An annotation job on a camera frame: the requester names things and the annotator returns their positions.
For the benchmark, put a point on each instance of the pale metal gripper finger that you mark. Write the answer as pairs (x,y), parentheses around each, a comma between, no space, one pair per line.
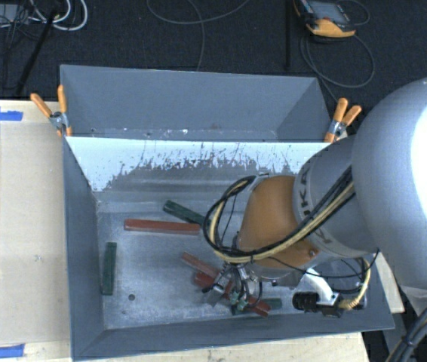
(215,300)
(213,287)

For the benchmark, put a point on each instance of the black cylinder on white bracket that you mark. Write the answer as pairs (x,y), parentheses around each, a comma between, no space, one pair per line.
(317,296)

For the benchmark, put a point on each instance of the grey metal bin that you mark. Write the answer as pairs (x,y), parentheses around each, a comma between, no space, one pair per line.
(183,104)

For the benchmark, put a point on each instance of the red-brown flat block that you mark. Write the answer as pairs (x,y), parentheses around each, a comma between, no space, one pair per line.
(198,263)
(203,279)
(260,307)
(160,226)

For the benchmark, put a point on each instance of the pale cardboard board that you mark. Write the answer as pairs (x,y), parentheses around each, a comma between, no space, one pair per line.
(30,232)

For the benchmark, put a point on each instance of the dark green flat block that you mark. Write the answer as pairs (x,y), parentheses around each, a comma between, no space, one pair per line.
(109,268)
(274,303)
(181,211)

